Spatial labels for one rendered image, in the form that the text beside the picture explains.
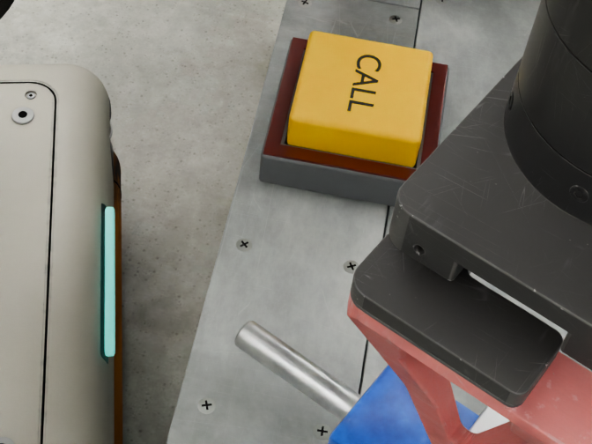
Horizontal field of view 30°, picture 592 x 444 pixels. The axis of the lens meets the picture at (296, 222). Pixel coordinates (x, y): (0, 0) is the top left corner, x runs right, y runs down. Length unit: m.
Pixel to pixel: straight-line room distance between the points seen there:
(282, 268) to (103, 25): 1.30
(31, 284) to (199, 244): 0.41
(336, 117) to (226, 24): 1.28
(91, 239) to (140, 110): 0.51
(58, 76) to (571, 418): 1.09
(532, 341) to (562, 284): 0.02
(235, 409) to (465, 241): 0.23
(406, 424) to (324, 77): 0.18
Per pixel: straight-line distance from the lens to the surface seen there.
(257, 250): 0.49
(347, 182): 0.51
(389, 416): 0.41
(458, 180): 0.24
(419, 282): 0.25
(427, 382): 0.28
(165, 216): 1.51
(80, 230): 1.16
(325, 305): 0.48
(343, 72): 0.52
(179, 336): 1.40
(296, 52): 0.55
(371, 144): 0.50
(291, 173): 0.51
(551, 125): 0.23
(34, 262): 1.13
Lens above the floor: 1.20
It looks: 53 degrees down
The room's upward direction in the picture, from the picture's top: 7 degrees clockwise
